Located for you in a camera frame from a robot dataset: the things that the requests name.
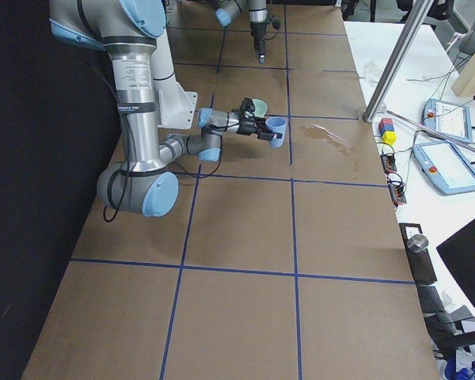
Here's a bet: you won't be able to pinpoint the red black connector block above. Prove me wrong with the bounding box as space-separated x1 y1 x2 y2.
380 153 397 173

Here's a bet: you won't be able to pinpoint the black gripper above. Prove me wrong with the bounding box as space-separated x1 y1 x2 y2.
237 97 283 141
250 19 279 64

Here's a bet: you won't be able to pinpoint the far teach pendant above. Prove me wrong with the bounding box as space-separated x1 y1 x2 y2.
421 98 473 143

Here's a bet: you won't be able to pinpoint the mint green bowl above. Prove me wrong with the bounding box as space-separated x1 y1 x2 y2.
252 98 268 118

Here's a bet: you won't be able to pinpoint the metal cylinder weight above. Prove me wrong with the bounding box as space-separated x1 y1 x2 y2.
406 234 429 253

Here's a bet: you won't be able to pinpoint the light blue plastic cup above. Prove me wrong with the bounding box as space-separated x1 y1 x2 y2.
265 116 287 148

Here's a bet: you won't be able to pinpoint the long metal rod tool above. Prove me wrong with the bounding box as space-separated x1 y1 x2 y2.
386 111 475 153

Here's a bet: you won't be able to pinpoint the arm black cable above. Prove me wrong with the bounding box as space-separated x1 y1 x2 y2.
90 59 222 222

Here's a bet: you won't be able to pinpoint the aluminium frame post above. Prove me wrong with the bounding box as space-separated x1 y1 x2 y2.
363 0 432 123

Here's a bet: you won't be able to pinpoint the red blue yellow blocks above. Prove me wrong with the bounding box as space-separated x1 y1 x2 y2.
378 117 397 146

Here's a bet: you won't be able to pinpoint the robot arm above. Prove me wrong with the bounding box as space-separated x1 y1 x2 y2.
50 1 286 217
208 0 281 64

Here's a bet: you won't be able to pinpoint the teach pendant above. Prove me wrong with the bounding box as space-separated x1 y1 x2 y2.
421 98 473 143
412 142 475 196

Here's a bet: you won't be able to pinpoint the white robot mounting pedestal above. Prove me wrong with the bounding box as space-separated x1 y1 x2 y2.
150 30 198 130

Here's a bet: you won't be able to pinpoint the near teach pendant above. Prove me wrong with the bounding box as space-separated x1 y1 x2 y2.
412 142 475 196

